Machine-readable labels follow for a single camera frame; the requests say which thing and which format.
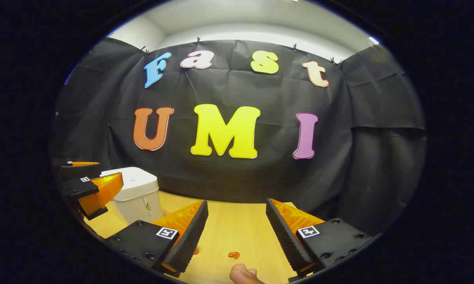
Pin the black backdrop cloth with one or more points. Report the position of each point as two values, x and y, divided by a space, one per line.
260 185

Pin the orange paper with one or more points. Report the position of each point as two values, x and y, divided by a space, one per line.
233 255

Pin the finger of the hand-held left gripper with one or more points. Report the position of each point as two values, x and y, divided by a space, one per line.
79 172
77 188

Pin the wooden desktop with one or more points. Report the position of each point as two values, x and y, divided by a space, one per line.
236 225

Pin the white desktop garbage bin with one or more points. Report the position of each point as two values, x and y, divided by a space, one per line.
136 185

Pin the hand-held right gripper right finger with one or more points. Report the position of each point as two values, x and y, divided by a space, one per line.
284 236

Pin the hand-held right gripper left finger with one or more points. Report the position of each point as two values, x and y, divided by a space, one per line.
191 236

